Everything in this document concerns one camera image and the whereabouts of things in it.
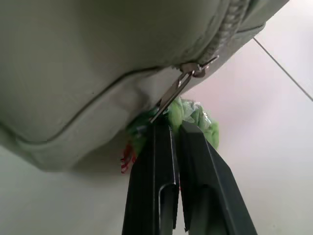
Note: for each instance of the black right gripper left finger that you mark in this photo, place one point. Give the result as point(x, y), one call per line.
point(146, 176)

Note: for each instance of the green zip pouch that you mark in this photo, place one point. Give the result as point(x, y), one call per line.
point(97, 68)

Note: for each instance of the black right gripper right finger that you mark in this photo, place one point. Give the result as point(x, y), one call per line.
point(207, 186)

